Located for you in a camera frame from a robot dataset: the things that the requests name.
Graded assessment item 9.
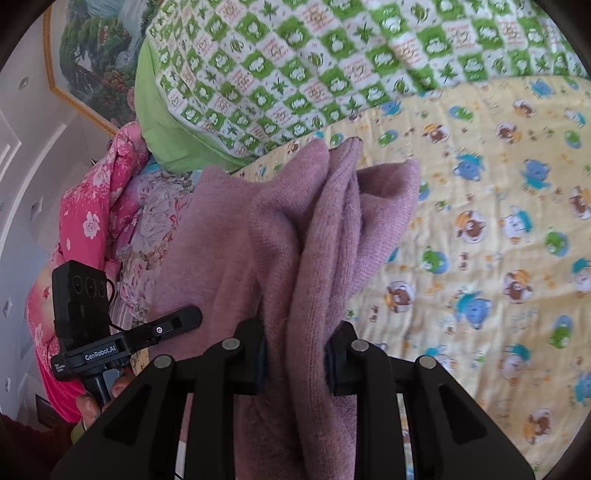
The person's left hand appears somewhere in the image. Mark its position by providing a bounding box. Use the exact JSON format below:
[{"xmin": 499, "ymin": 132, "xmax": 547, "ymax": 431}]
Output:
[{"xmin": 76, "ymin": 369, "xmax": 135, "ymax": 430}]

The yellow cartoon animal bedsheet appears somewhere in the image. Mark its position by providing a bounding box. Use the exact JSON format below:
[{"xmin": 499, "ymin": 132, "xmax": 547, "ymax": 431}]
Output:
[{"xmin": 230, "ymin": 75, "xmax": 591, "ymax": 478}]

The pastel floral pillow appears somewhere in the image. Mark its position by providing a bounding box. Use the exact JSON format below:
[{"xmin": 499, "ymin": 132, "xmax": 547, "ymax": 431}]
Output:
[{"xmin": 110, "ymin": 167, "xmax": 201, "ymax": 329}]

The gold framed landscape painting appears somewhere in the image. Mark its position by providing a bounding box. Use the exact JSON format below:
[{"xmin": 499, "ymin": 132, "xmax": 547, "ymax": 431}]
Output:
[{"xmin": 42, "ymin": 0, "xmax": 161, "ymax": 135}]

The purple knit sweater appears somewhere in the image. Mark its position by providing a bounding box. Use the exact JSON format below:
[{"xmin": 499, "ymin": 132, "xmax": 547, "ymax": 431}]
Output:
[{"xmin": 149, "ymin": 138, "xmax": 420, "ymax": 479}]

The pink floral blanket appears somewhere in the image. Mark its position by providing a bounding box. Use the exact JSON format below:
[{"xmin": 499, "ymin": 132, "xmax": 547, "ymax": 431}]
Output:
[{"xmin": 25, "ymin": 122, "xmax": 148, "ymax": 424}]

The green white checkered quilt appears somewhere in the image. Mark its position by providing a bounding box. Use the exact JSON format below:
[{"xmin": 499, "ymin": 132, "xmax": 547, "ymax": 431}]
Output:
[{"xmin": 134, "ymin": 0, "xmax": 585, "ymax": 173}]

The black camera box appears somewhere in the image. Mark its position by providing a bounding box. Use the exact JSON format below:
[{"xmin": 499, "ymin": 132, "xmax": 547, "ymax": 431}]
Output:
[{"xmin": 52, "ymin": 260, "xmax": 110, "ymax": 352}]

